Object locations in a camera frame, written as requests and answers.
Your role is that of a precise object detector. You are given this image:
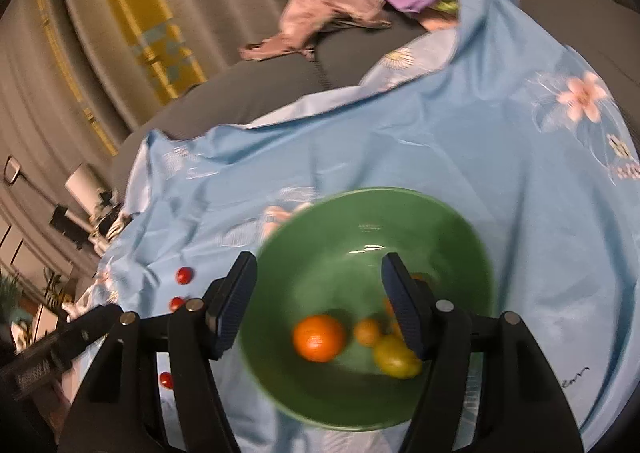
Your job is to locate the red tomato bottom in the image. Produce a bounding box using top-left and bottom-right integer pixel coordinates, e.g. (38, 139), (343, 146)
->
(158, 372), (174, 390)

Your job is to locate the red tomato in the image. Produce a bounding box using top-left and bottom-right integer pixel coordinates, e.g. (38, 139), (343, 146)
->
(169, 297), (186, 312)
(175, 267), (194, 285)
(158, 372), (174, 390)

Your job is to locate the yellow-green fruit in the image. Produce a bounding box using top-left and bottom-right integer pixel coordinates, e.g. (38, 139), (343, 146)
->
(372, 335), (423, 379)

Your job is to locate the small orange-yellow fruit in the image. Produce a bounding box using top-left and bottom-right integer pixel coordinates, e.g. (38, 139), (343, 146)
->
(352, 317), (384, 348)

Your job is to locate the green bowl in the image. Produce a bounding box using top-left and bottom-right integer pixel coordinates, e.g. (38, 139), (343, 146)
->
(240, 187), (495, 431)

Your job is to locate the clutter pile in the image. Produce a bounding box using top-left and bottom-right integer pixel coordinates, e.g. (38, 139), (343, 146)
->
(49, 188), (132, 257)

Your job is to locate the white lamp shade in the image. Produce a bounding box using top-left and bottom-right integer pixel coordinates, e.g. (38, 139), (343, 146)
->
(65, 164), (106, 217)

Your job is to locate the light blue floral cloth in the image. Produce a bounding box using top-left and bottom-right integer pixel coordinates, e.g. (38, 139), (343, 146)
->
(79, 0), (639, 447)

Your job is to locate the grey yellow curtain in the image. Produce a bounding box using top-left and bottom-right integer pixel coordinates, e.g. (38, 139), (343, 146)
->
(1, 0), (288, 202)

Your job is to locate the grey sofa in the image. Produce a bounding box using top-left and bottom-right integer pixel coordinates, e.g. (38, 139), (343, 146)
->
(111, 0), (639, 193)

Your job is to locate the pink garment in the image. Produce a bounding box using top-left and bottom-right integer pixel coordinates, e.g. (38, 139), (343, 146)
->
(239, 0), (392, 61)

